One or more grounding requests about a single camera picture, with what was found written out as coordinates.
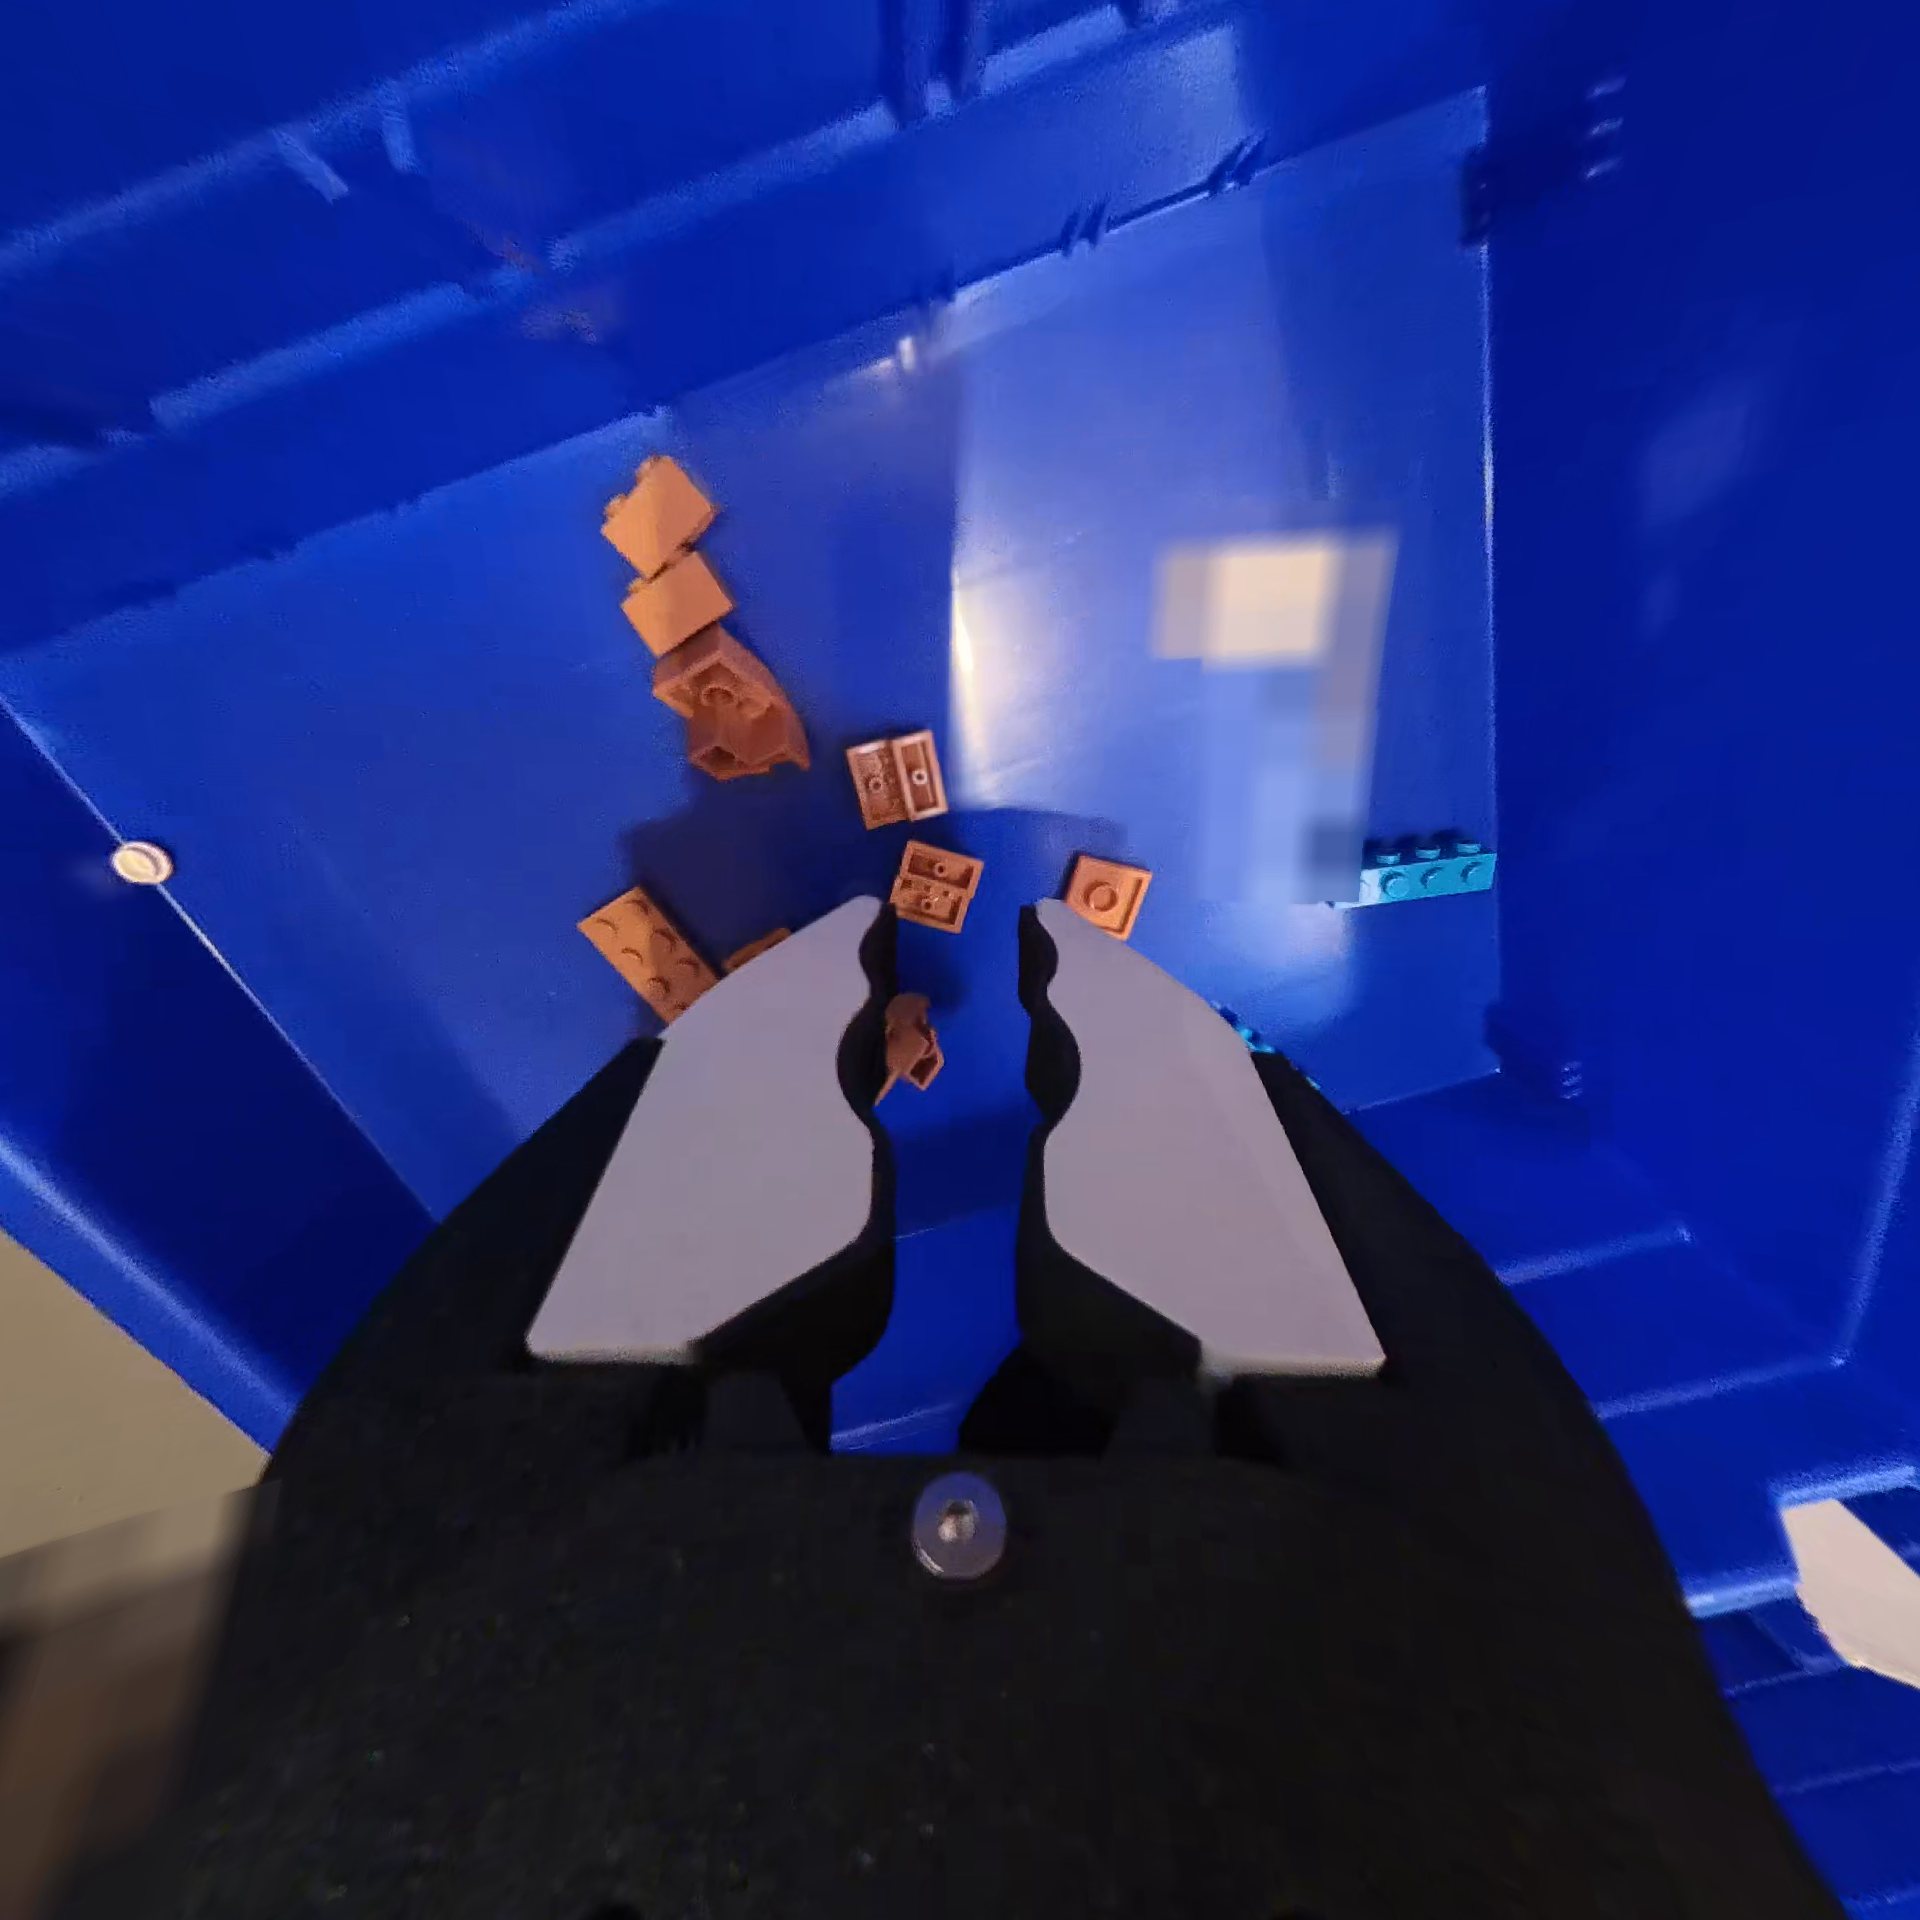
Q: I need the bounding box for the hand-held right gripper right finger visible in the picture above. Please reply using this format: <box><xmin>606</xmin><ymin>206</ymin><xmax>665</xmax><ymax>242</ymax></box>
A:
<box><xmin>1017</xmin><ymin>901</ymin><xmax>1390</xmax><ymax>1404</ymax></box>

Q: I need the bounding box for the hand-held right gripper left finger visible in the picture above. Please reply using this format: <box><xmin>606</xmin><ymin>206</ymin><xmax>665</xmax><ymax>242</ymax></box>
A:
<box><xmin>526</xmin><ymin>895</ymin><xmax>899</xmax><ymax>1404</ymax></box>

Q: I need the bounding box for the brown clip brick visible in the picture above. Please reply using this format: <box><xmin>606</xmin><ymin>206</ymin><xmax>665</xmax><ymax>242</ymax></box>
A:
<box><xmin>874</xmin><ymin>990</ymin><xmax>947</xmax><ymax>1107</ymax></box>

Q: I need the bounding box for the pile of brown bricks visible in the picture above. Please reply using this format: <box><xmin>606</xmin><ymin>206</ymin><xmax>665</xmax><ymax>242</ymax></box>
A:
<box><xmin>577</xmin><ymin>454</ymin><xmax>1154</xmax><ymax>1025</ymax></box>

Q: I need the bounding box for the blue plastic bin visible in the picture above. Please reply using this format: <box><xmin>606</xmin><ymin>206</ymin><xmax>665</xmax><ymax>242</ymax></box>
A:
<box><xmin>0</xmin><ymin>0</ymin><xmax>1920</xmax><ymax>1623</ymax></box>
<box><xmin>1679</xmin><ymin>1476</ymin><xmax>1920</xmax><ymax>1920</ymax></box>

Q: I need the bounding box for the teal brick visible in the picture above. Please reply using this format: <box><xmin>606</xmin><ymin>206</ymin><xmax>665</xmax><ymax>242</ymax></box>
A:
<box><xmin>1223</xmin><ymin>1002</ymin><xmax>1322</xmax><ymax>1095</ymax></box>
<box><xmin>1358</xmin><ymin>847</ymin><xmax>1499</xmax><ymax>908</ymax></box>

